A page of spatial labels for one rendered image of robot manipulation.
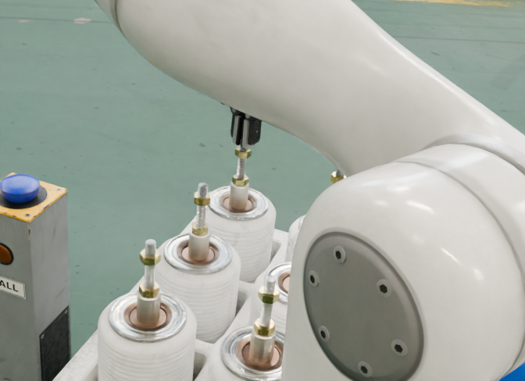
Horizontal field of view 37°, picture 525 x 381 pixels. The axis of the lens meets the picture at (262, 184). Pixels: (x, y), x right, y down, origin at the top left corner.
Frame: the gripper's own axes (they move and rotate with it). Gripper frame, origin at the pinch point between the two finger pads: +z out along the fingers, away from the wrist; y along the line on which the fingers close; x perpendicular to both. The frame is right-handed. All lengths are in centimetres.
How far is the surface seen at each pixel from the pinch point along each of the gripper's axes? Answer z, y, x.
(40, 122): 35, -71, 27
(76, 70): 36, -87, 51
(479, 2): 36, -46, 196
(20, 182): 2.2, -10.8, -23.4
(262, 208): 9.9, 2.9, 1.0
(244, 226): 10.4, 3.4, -2.9
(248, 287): 17.2, 6.0, -4.7
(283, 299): 9.7, 15.2, -11.6
